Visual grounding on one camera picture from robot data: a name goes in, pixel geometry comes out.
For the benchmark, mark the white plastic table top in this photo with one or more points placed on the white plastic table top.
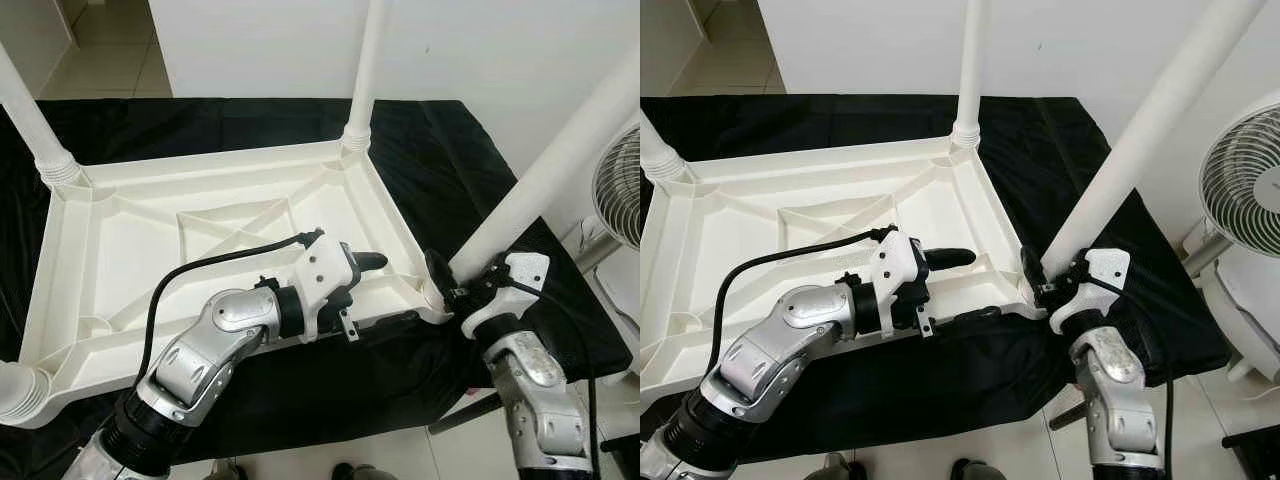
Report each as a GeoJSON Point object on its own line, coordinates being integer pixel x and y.
{"type": "Point", "coordinates": [120, 250]}
{"type": "Point", "coordinates": [730, 250]}

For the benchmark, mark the white plastic table leg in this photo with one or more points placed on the white plastic table leg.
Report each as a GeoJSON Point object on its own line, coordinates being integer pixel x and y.
{"type": "Point", "coordinates": [30, 120]}
{"type": "Point", "coordinates": [365, 70]}
{"type": "Point", "coordinates": [20, 392]}
{"type": "Point", "coordinates": [660, 150]}
{"type": "Point", "coordinates": [550, 160]}
{"type": "Point", "coordinates": [970, 70]}
{"type": "Point", "coordinates": [1140, 140]}

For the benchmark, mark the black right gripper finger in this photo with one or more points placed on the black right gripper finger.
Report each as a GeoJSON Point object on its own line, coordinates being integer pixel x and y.
{"type": "Point", "coordinates": [1032, 272]}
{"type": "Point", "coordinates": [440, 275]}

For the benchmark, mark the grey right robot foot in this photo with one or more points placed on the grey right robot foot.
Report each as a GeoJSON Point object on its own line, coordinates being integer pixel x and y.
{"type": "Point", "coordinates": [355, 472]}
{"type": "Point", "coordinates": [978, 470]}

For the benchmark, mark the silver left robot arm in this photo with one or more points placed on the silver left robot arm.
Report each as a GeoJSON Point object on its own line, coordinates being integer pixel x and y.
{"type": "Point", "coordinates": [210, 340]}
{"type": "Point", "coordinates": [780, 340]}

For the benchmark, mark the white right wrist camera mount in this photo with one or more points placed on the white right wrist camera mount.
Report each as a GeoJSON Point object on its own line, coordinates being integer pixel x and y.
{"type": "Point", "coordinates": [525, 270]}
{"type": "Point", "coordinates": [1108, 265]}

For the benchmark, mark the black tablecloth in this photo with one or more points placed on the black tablecloth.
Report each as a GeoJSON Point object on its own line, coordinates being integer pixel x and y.
{"type": "Point", "coordinates": [1050, 150]}
{"type": "Point", "coordinates": [430, 150]}

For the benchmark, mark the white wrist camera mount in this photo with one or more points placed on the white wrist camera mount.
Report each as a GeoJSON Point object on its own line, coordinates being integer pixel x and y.
{"type": "Point", "coordinates": [525, 270]}
{"type": "Point", "coordinates": [1108, 265]}
{"type": "Point", "coordinates": [320, 265]}
{"type": "Point", "coordinates": [893, 260]}

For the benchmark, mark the white standing fan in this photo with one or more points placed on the white standing fan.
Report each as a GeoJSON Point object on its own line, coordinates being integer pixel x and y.
{"type": "Point", "coordinates": [1245, 180]}
{"type": "Point", "coordinates": [620, 190]}

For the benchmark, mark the grey robot foot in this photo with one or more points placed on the grey robot foot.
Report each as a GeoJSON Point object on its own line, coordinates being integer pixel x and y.
{"type": "Point", "coordinates": [355, 472]}
{"type": "Point", "coordinates": [228, 470]}
{"type": "Point", "coordinates": [978, 470]}
{"type": "Point", "coordinates": [838, 468]}

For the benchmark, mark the black low stand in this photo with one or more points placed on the black low stand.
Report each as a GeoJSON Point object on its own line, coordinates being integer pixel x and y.
{"type": "Point", "coordinates": [1255, 450]}
{"type": "Point", "coordinates": [622, 460]}

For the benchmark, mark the black table leg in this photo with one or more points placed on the black table leg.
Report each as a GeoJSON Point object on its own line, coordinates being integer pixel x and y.
{"type": "Point", "coordinates": [465, 413]}
{"type": "Point", "coordinates": [1068, 413]}

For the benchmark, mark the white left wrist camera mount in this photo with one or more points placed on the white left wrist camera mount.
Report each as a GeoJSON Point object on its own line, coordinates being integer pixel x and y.
{"type": "Point", "coordinates": [320, 265]}
{"type": "Point", "coordinates": [893, 260]}

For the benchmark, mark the grey left robot foot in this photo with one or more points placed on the grey left robot foot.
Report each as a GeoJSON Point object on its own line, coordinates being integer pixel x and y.
{"type": "Point", "coordinates": [838, 468]}
{"type": "Point", "coordinates": [228, 470]}

